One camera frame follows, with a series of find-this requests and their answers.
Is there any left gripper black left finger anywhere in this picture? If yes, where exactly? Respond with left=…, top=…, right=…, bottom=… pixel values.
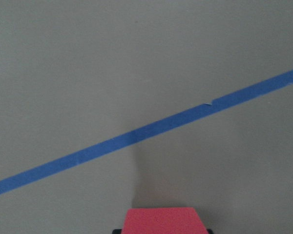
left=112, top=229, right=122, bottom=234

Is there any red wooden cube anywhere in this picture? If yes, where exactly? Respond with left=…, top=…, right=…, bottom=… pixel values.
left=121, top=207, right=208, bottom=234

